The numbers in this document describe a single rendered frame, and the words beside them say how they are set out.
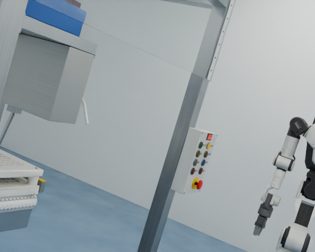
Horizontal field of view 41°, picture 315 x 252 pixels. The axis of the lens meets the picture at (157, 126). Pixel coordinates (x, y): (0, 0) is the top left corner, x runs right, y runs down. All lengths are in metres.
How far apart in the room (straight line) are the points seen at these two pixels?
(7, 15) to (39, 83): 0.31
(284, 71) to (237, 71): 0.47
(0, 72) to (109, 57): 4.20
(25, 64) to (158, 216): 0.85
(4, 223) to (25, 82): 0.38
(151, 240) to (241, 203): 2.74
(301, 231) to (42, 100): 2.09
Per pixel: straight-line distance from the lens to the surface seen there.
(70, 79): 1.14
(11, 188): 1.14
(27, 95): 1.19
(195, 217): 4.59
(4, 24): 0.90
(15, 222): 1.24
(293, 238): 2.86
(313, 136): 2.88
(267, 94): 4.39
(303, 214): 2.93
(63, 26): 1.13
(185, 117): 1.68
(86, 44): 1.16
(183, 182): 1.67
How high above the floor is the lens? 1.25
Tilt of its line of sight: 4 degrees down
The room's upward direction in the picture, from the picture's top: 17 degrees clockwise
